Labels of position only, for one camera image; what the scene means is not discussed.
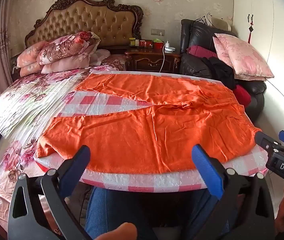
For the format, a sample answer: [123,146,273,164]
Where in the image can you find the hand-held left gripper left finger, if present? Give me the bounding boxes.
[7,145,92,240]

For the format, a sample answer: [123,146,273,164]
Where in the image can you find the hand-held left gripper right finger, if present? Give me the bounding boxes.
[182,144,275,240]

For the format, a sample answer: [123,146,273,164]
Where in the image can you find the orange pants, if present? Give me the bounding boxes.
[36,74,262,175]

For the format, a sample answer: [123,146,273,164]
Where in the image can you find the person's left hand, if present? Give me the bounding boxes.
[94,222,138,240]

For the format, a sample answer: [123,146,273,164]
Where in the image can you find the red clothing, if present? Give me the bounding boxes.
[232,84,252,107]

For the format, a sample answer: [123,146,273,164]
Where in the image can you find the person's legs in jeans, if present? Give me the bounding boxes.
[84,186,233,240]

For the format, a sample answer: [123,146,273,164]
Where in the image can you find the bed with floral sheet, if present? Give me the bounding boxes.
[0,64,119,232]

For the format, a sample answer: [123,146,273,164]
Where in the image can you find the black clothing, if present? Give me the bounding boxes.
[201,56,235,90]

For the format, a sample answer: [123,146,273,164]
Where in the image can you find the large pink floral cushion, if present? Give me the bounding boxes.
[212,32,275,79]

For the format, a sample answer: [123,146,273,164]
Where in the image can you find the folded pale pink quilt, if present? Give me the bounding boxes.
[41,54,91,74]

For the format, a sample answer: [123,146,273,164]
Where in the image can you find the magenta cushion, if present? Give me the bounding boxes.
[186,45,218,60]

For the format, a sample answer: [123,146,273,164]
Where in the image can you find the dark red patterned pillow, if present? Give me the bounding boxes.
[100,54,129,71]

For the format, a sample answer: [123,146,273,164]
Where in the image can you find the carved wooden nightstand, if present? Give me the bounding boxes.
[124,46,181,73]

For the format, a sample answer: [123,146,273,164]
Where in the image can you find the black leather armchair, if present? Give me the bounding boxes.
[180,18,267,121]

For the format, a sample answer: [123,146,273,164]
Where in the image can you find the pink floral pillows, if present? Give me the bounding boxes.
[16,41,49,77]

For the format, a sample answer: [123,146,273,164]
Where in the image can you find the white wardrobe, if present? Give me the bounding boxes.
[232,0,284,102]

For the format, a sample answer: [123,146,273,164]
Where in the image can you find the beige seat pad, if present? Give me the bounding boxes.
[210,16,233,32]

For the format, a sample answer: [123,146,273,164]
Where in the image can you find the folded dark floral quilt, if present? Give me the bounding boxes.
[39,31,101,66]

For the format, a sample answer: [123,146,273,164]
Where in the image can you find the tufted carved wooden headboard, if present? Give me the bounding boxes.
[24,0,144,49]

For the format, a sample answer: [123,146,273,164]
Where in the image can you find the white charger with cable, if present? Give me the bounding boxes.
[160,39,170,73]

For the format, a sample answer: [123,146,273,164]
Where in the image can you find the wire clothes hangers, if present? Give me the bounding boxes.
[194,13,213,27]

